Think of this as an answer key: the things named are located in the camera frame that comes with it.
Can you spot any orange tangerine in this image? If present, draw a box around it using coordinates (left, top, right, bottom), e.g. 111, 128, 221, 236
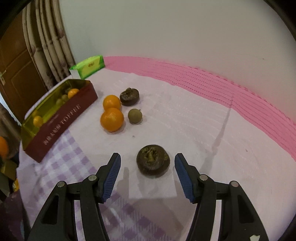
103, 95, 121, 110
67, 88, 79, 99
100, 108, 124, 132
33, 115, 44, 128
0, 136, 10, 159

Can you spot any large wrinkled passion fruit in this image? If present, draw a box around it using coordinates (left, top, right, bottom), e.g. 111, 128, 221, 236
136, 145, 171, 178

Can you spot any brown longan fruit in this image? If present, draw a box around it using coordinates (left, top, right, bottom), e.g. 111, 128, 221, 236
56, 98, 64, 106

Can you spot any gold metal toffee tin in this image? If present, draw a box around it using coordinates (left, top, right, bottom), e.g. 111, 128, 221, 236
21, 79, 98, 163

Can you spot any brown longan in tray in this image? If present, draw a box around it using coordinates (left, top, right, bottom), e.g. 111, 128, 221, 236
61, 94, 69, 102

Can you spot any orange tangerine in tray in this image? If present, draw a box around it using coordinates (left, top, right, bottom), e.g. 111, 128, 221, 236
67, 88, 79, 99

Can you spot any green longan on cloth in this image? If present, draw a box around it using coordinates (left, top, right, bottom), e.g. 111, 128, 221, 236
128, 108, 142, 124

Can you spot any brown wooden door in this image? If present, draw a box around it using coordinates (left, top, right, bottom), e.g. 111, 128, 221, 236
1, 13, 47, 122

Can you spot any white pink table cloth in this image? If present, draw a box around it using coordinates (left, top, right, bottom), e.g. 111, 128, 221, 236
17, 57, 295, 240

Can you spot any dark passion fruit on cloth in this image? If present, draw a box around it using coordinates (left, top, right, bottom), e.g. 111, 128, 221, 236
119, 88, 140, 106

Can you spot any green tissue pack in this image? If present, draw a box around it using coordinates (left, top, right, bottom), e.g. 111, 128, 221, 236
69, 55, 105, 79

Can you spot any beige patterned curtain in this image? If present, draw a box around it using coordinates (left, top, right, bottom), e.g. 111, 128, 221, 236
22, 0, 75, 90

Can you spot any metal door handle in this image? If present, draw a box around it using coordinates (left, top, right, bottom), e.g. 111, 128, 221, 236
0, 71, 6, 86

